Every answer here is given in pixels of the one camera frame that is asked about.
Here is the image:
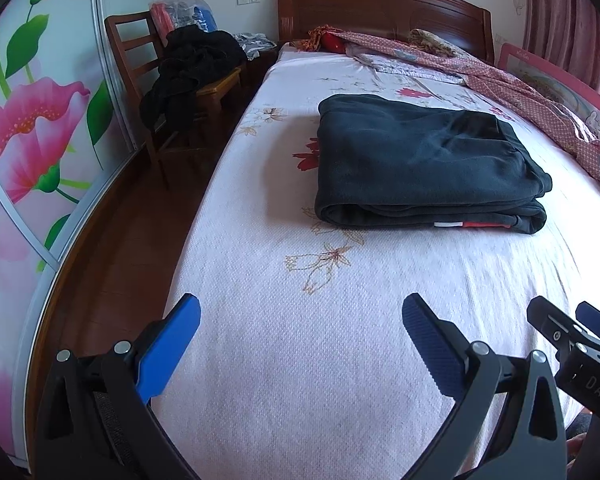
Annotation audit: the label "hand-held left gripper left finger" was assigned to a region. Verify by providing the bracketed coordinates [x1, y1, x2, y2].
[34, 294, 202, 480]

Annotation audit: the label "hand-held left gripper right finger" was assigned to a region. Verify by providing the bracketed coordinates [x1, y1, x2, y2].
[401, 293, 567, 480]

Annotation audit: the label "dark navy pants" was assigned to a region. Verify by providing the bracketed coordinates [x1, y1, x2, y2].
[314, 92, 553, 236]

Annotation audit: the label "bed with white floral sheet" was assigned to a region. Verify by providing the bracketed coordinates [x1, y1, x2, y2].
[152, 42, 600, 480]

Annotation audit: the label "red patterned quilt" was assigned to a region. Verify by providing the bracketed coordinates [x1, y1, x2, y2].
[300, 25, 600, 203]

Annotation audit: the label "pink bed guard board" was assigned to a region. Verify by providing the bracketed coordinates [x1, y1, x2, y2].
[495, 42, 600, 161]

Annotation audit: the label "flower print wardrobe door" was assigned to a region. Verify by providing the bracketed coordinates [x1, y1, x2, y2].
[0, 0, 181, 471]

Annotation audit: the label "black clothes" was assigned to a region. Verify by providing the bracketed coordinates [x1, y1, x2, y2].
[139, 26, 248, 133]

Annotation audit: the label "dark wooden nightstand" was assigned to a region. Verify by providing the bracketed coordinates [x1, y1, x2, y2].
[242, 42, 281, 93]

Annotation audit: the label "floral pillow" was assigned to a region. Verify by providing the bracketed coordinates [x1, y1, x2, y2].
[410, 29, 473, 58]

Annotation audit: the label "pink curtain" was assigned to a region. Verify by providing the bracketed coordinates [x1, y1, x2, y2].
[522, 0, 600, 106]

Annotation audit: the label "wooden chair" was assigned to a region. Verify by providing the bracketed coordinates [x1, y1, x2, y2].
[104, 10, 246, 191]

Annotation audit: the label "grey patterned cloth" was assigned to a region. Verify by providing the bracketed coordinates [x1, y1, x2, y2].
[232, 32, 276, 58]

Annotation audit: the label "wooden headboard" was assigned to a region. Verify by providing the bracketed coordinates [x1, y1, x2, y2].
[276, 0, 496, 66]

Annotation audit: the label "clear plastic bag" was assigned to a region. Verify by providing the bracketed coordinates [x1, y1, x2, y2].
[147, 0, 218, 36]

